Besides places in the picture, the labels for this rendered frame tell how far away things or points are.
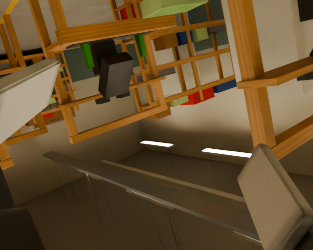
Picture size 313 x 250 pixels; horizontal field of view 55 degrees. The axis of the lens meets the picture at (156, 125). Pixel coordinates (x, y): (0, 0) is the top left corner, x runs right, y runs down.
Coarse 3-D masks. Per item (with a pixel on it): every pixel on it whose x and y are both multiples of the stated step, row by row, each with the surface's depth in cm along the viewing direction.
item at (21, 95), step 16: (32, 64) 15; (48, 64) 16; (0, 80) 12; (16, 80) 13; (32, 80) 14; (48, 80) 16; (0, 96) 11; (16, 96) 13; (32, 96) 15; (48, 96) 18; (0, 112) 12; (16, 112) 14; (32, 112) 16; (0, 128) 13; (16, 128) 14
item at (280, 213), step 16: (256, 160) 18; (272, 160) 17; (240, 176) 19; (256, 176) 17; (272, 176) 16; (288, 176) 15; (256, 192) 17; (272, 192) 15; (288, 192) 14; (256, 208) 16; (272, 208) 15; (288, 208) 13; (304, 208) 13; (256, 224) 15; (272, 224) 14; (288, 224) 13; (304, 224) 13; (272, 240) 14; (288, 240) 13
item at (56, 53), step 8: (24, 56) 899; (32, 56) 913; (40, 56) 931; (56, 56) 966; (64, 56) 973; (0, 64) 871; (8, 64) 884; (64, 64) 970; (64, 72) 1018; (64, 80) 976; (72, 88) 991; (56, 96) 962; (48, 112) 944; (32, 120) 928
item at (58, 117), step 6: (66, 90) 1048; (48, 108) 1014; (54, 108) 1025; (72, 108) 1062; (54, 114) 1026; (60, 114) 1038; (48, 120) 1015; (54, 120) 1026; (60, 120) 1038; (36, 126) 993
